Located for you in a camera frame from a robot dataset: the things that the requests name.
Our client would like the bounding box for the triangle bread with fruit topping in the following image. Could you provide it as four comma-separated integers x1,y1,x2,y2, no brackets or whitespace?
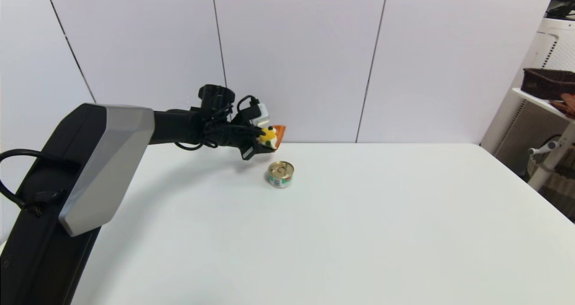
260,125,287,151

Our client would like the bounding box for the small gold-lid tin can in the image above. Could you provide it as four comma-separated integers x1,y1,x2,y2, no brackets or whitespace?
268,161,295,189

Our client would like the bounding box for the dark brown wicker basket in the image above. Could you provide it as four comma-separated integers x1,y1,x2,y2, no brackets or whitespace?
521,68,575,101

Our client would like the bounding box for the white shelf with leg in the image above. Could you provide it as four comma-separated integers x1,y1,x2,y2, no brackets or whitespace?
512,88,575,192

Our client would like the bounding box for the reddish brown item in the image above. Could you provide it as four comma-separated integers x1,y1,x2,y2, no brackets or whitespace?
550,93,575,119

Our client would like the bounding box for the black gadget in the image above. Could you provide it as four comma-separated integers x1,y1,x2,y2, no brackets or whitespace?
544,0,575,22

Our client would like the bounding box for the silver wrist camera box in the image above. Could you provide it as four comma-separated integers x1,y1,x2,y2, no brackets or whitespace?
252,103,270,127

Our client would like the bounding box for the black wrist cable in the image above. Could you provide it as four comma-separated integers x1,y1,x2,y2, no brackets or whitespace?
174,95,261,151

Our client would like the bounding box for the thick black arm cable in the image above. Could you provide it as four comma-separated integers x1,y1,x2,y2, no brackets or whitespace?
0,149,68,218

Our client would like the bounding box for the grey white handle knob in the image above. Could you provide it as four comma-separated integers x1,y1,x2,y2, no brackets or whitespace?
528,142,559,157

